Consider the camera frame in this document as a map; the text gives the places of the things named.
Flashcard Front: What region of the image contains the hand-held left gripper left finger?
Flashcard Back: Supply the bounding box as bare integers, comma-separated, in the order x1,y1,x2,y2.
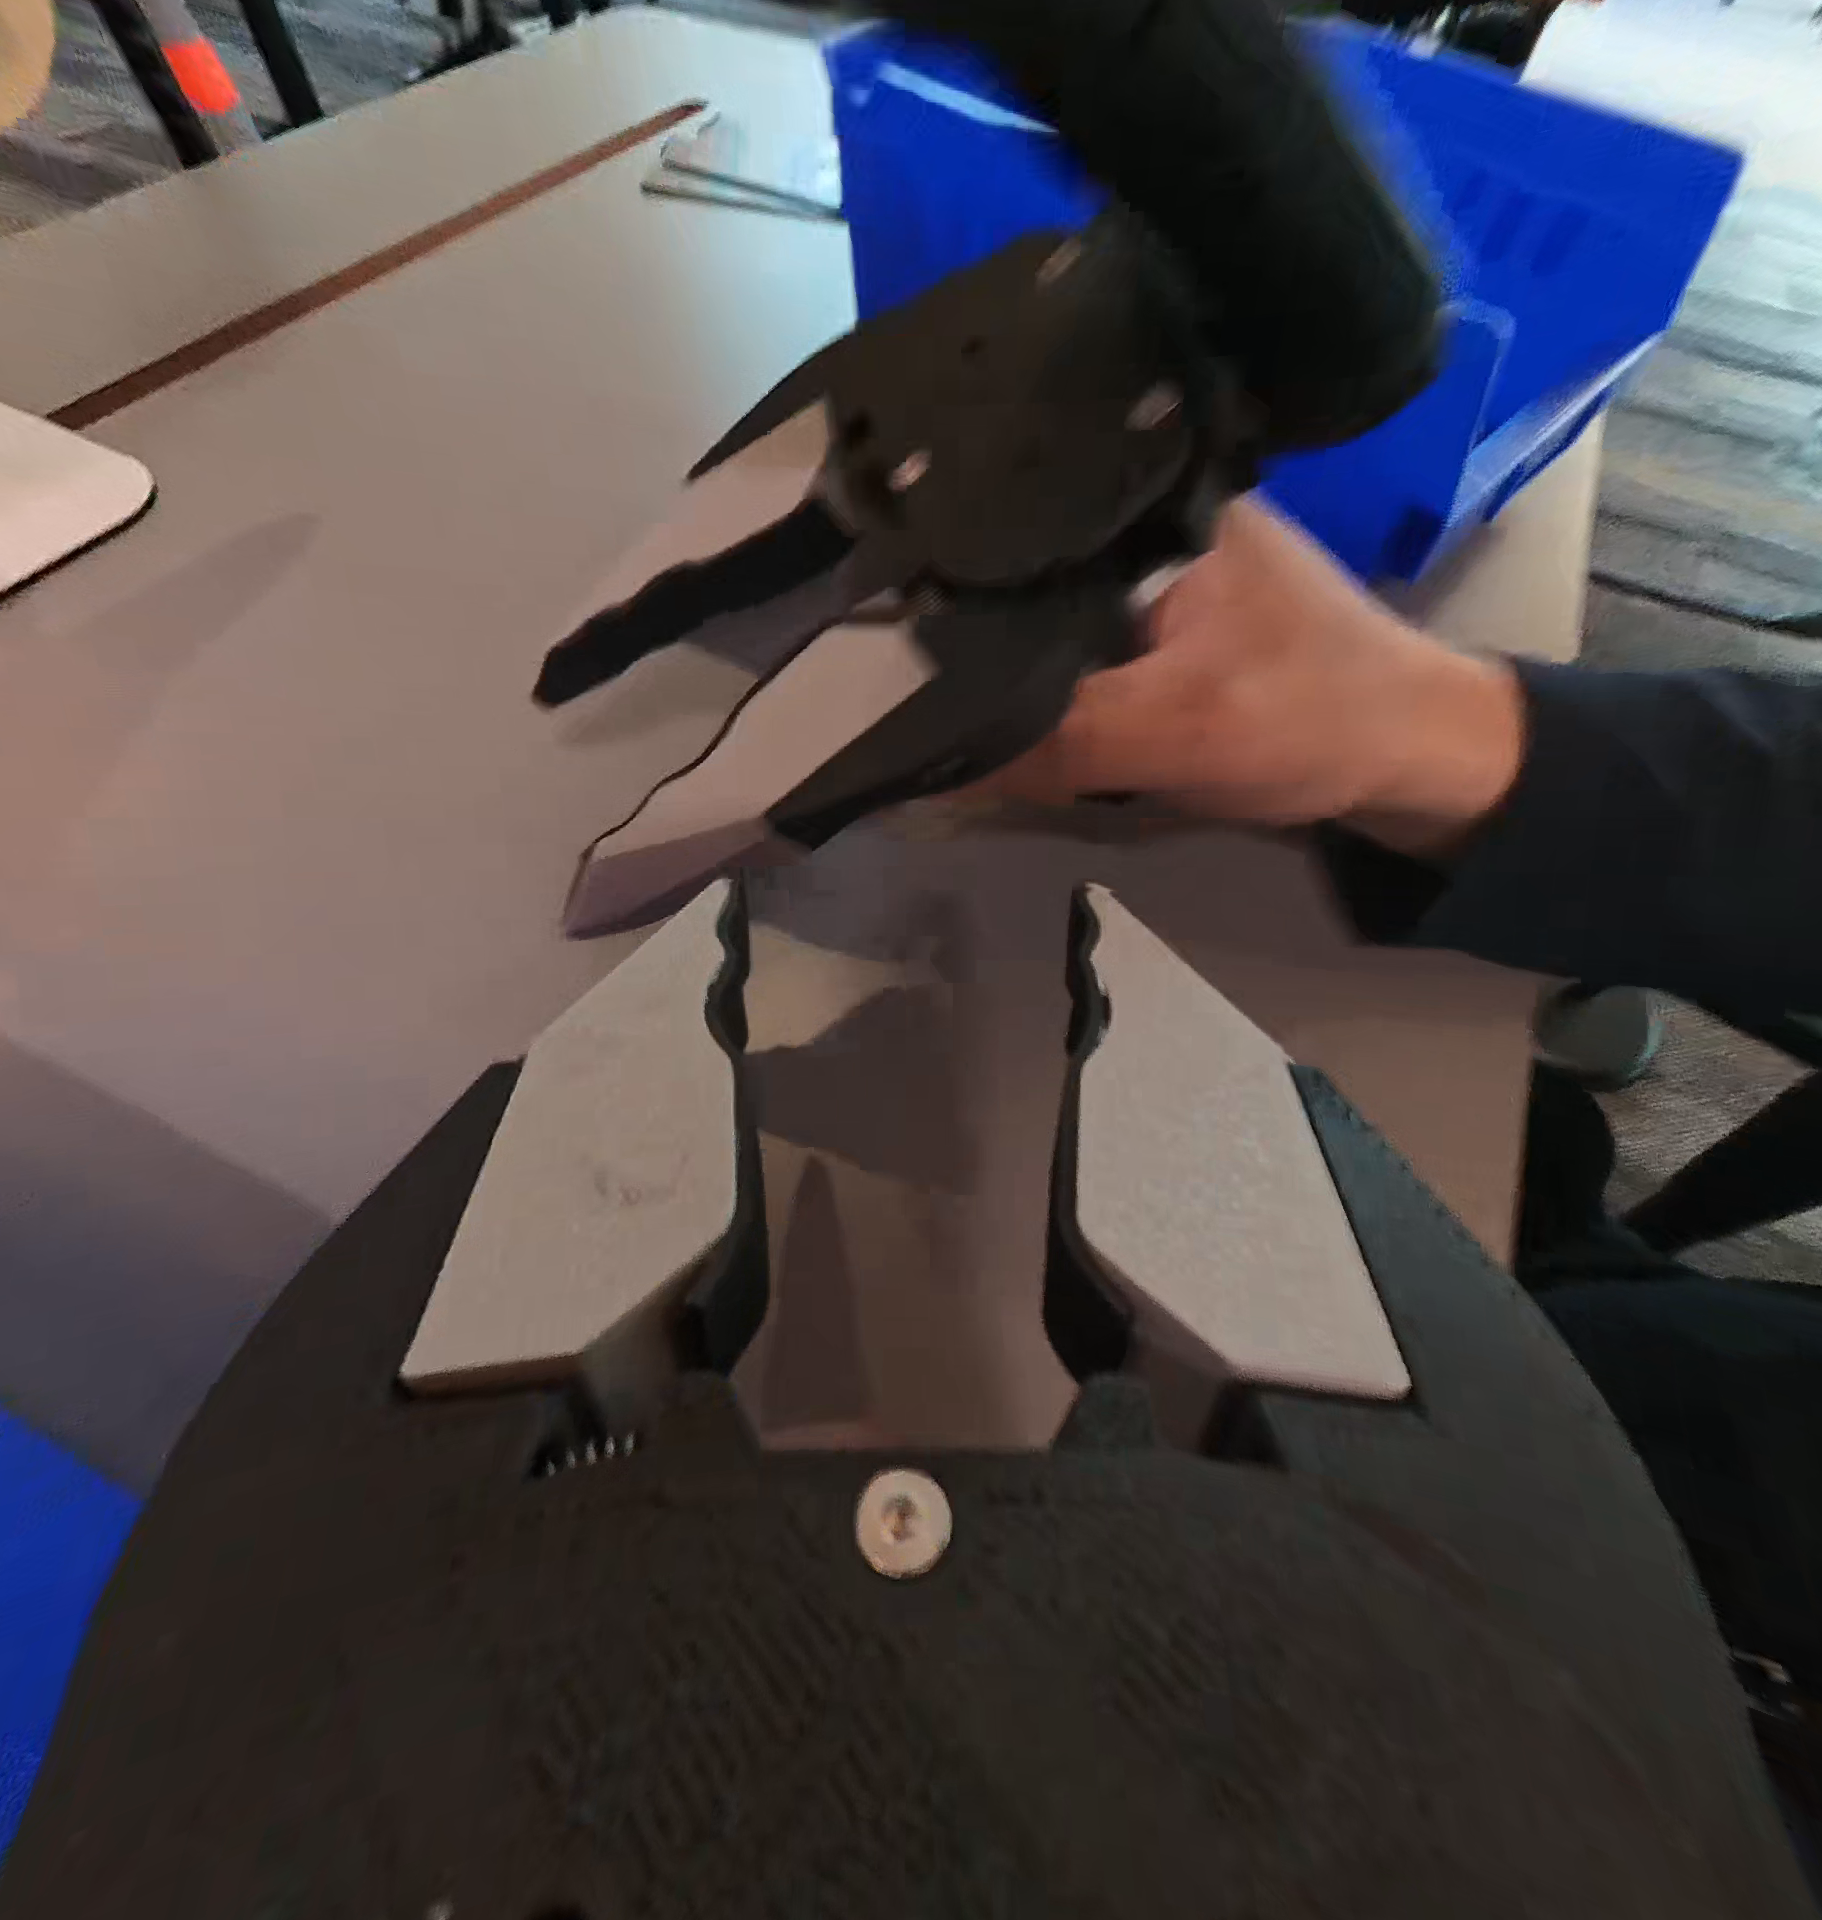
398,879,770,1396

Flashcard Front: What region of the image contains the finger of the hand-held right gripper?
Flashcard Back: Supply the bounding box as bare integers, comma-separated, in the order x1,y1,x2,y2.
563,615,943,938
533,501,913,709

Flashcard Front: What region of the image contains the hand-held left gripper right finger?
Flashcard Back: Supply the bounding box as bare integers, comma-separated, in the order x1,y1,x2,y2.
1046,883,1415,1403

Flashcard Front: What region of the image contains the large blue plastic bin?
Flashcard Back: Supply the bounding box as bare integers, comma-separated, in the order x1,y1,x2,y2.
823,17,1744,587

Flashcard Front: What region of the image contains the person's right forearm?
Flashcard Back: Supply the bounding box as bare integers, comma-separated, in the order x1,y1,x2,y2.
1323,660,1822,1036

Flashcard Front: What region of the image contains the grey desk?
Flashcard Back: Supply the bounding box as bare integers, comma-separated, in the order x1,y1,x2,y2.
0,6,1609,1502

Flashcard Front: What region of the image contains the person's right hand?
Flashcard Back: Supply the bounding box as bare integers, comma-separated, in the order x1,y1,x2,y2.
985,501,1527,864

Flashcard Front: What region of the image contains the grey shoe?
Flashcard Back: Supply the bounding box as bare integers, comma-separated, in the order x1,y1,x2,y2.
1532,981,1666,1090

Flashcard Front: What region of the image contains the black chair leg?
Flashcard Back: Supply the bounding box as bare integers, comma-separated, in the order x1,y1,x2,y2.
1622,1067,1822,1254

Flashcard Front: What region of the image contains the person's dark trouser leg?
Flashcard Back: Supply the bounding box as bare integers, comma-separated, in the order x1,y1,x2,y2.
1510,1049,1822,1920

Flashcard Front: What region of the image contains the white board with dark edge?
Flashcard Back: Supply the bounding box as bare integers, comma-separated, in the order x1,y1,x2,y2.
0,381,155,624

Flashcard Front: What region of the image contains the blue plastic box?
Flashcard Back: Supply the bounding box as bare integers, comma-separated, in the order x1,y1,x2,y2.
0,1370,138,1920

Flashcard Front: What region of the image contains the black tripod with orange tape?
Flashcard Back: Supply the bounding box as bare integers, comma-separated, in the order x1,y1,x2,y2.
92,0,327,168

